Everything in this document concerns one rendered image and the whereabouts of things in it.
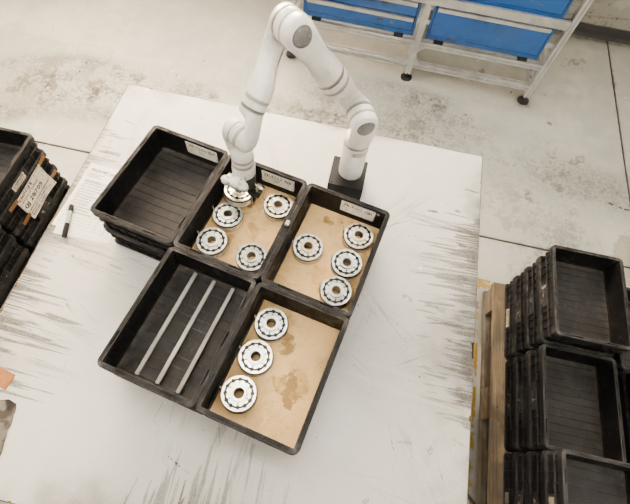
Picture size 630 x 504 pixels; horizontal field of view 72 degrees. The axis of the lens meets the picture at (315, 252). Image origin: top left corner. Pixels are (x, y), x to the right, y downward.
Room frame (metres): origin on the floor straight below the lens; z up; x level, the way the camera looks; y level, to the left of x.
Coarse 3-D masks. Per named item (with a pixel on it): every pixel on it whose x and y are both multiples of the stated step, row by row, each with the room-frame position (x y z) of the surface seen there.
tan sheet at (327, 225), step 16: (320, 208) 0.83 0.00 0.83; (304, 224) 0.76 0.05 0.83; (320, 224) 0.77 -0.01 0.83; (336, 224) 0.78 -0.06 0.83; (336, 240) 0.71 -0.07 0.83; (288, 256) 0.63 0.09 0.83; (368, 256) 0.67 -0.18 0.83; (288, 272) 0.57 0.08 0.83; (304, 272) 0.58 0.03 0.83; (320, 272) 0.58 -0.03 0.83; (304, 288) 0.52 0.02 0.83; (352, 288) 0.54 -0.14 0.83
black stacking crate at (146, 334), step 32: (160, 288) 0.44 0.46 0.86; (192, 288) 0.47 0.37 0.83; (224, 288) 0.48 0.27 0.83; (160, 320) 0.35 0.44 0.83; (224, 320) 0.38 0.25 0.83; (128, 352) 0.24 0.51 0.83; (160, 352) 0.25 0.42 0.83; (192, 352) 0.26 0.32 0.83; (160, 384) 0.16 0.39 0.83; (192, 384) 0.17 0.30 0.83
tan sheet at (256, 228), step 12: (264, 192) 0.87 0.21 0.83; (276, 192) 0.87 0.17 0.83; (252, 204) 0.81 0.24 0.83; (228, 216) 0.75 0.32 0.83; (252, 216) 0.76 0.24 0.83; (264, 216) 0.77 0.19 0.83; (204, 228) 0.69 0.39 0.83; (240, 228) 0.71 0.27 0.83; (252, 228) 0.71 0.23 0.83; (264, 228) 0.72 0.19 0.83; (276, 228) 0.73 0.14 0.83; (228, 240) 0.65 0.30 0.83; (240, 240) 0.66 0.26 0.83; (252, 240) 0.67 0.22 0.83; (264, 240) 0.67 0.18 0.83; (228, 252) 0.61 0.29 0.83
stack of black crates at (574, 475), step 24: (504, 456) 0.15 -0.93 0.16; (528, 456) 0.15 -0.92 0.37; (552, 456) 0.14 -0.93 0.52; (576, 456) 0.15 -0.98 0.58; (504, 480) 0.06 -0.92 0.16; (528, 480) 0.06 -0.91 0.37; (552, 480) 0.07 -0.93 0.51; (576, 480) 0.08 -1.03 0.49; (600, 480) 0.09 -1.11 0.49; (624, 480) 0.10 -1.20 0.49
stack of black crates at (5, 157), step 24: (0, 144) 1.15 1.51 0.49; (24, 144) 1.10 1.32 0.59; (0, 168) 1.02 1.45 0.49; (24, 168) 1.02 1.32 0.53; (48, 168) 1.12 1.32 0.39; (0, 192) 0.86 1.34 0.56; (0, 216) 0.78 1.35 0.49; (24, 216) 0.85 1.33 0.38; (48, 216) 0.94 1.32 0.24; (24, 240) 0.78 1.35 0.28
